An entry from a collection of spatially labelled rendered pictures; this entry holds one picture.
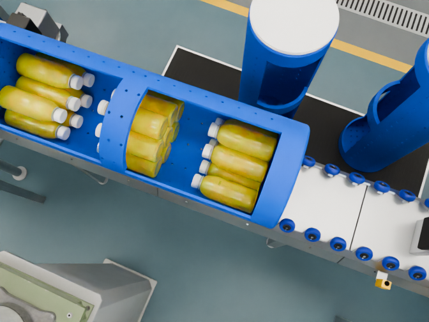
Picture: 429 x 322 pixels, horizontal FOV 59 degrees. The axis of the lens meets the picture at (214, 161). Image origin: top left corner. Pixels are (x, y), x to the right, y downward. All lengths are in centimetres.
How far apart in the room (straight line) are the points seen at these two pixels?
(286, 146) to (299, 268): 129
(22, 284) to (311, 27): 108
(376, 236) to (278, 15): 73
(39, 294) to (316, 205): 79
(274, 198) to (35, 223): 164
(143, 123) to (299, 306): 142
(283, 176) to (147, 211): 134
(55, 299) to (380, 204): 93
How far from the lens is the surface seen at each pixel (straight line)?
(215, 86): 213
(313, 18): 129
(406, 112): 149
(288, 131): 91
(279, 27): 126
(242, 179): 106
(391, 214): 125
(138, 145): 100
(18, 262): 119
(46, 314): 108
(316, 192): 119
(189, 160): 115
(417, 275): 122
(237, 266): 206
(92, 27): 262
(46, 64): 117
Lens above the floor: 206
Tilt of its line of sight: 75 degrees down
